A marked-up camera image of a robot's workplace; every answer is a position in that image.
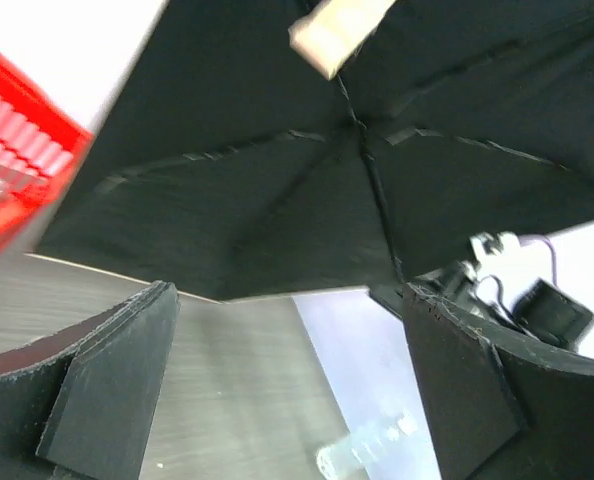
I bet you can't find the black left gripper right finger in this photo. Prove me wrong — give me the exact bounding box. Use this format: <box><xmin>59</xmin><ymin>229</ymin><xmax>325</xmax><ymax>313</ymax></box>
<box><xmin>402</xmin><ymin>284</ymin><xmax>594</xmax><ymax>479</ymax></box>

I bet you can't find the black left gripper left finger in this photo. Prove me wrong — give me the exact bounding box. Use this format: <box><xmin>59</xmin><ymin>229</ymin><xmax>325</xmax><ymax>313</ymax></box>
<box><xmin>0</xmin><ymin>281</ymin><xmax>179</xmax><ymax>479</ymax></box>

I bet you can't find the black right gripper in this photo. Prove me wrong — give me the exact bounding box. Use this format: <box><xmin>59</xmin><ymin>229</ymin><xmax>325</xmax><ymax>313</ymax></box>
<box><xmin>417</xmin><ymin>261</ymin><xmax>594</xmax><ymax>350</ymax></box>

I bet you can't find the clear plastic water bottle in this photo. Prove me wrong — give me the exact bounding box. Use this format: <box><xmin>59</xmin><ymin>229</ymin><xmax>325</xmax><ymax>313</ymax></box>
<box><xmin>315</xmin><ymin>412</ymin><xmax>418</xmax><ymax>479</ymax></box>

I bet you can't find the red plastic shopping basket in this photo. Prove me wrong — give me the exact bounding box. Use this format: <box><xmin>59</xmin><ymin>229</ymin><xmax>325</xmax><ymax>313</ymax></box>
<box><xmin>0</xmin><ymin>54</ymin><xmax>93</xmax><ymax>252</ymax></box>

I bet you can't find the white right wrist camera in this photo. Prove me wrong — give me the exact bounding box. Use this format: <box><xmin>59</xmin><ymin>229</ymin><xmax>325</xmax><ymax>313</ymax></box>
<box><xmin>470</xmin><ymin>232</ymin><xmax>521</xmax><ymax>270</ymax></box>

